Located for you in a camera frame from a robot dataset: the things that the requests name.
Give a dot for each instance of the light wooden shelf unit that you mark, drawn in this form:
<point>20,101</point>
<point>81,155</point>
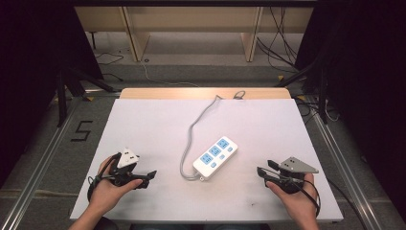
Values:
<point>191,19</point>

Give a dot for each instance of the black metal stand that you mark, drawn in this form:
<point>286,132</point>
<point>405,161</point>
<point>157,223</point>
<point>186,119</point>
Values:
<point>323,96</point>
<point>62,96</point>

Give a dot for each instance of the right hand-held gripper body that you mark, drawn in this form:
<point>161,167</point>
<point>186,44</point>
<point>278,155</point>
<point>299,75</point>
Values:
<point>295,166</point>

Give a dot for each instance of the dark curtain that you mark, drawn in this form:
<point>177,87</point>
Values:
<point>32,64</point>
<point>367,80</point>

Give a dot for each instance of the person's left hand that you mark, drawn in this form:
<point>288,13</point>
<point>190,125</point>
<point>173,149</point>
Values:
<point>107,193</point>

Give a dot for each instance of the person's right hand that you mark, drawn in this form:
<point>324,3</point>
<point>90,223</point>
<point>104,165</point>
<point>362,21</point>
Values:
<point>300,204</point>

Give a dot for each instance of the white table board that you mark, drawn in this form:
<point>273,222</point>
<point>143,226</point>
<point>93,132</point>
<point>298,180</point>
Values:
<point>153,127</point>

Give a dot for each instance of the wooden table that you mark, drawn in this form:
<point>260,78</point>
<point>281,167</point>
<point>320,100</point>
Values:
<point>178,93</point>

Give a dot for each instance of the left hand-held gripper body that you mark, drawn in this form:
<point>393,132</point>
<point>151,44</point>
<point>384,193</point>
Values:
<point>127,158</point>

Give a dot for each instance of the white power strip blue sockets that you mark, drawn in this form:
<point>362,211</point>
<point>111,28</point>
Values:
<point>220,157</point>

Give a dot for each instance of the aluminium floor rail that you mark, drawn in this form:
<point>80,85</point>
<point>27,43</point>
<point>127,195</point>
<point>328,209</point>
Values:
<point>348,172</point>
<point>35,172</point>

